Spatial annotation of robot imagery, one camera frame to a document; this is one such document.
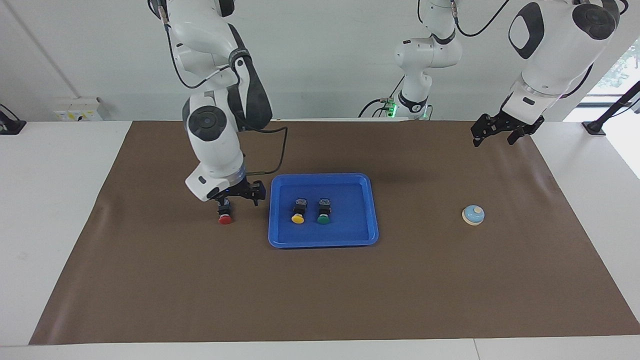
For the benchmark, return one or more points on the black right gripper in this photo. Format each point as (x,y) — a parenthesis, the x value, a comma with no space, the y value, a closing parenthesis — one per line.
(242,189)

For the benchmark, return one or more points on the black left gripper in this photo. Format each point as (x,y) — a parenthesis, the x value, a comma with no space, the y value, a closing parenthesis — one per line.
(505,125)

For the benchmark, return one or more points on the red push button switch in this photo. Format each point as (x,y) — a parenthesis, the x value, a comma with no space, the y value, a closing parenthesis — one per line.
(225,219)

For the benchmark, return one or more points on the yellow push button switch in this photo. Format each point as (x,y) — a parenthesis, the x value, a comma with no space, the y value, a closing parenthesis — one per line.
(298,218)

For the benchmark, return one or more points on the light blue call bell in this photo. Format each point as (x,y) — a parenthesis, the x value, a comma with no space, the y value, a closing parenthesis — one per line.
(473,215)

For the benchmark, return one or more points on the green push button switch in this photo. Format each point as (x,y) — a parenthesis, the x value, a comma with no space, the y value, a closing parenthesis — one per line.
(324,218)

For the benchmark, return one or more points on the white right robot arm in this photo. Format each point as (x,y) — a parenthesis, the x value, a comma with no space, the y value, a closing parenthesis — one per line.
(215,145)

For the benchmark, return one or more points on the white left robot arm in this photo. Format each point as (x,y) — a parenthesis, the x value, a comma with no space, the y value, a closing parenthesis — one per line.
(550,55)

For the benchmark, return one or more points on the blue plastic tray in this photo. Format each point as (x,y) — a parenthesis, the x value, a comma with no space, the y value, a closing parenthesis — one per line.
(350,230)

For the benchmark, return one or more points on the brown table mat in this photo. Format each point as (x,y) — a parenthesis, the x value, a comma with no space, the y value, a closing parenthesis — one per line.
(320,290)

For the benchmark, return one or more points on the bright window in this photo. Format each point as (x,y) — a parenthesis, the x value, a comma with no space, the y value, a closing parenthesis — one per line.
(625,70)

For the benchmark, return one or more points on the black desk mount stand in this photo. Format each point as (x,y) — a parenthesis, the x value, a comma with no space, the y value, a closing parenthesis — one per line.
(595,127)

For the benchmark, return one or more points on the white wall socket box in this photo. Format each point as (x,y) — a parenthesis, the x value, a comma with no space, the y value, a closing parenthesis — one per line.
(75,112)

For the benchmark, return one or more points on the black desk clamp mount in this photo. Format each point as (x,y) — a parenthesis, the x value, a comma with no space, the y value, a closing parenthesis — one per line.
(10,127)

